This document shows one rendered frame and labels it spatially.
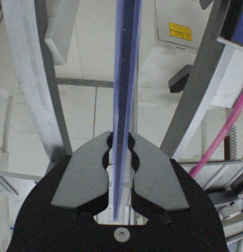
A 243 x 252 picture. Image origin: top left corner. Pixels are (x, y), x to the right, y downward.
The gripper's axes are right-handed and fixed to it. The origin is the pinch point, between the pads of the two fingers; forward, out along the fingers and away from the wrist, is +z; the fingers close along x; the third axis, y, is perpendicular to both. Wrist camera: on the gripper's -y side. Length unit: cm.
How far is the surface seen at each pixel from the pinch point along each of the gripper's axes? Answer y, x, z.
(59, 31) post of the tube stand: -9.4, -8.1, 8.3
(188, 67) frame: -4, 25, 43
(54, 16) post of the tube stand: -11.2, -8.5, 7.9
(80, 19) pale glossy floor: -32, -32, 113
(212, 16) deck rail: -14.2, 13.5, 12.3
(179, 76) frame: 0, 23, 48
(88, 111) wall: 70, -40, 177
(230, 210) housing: 50, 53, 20
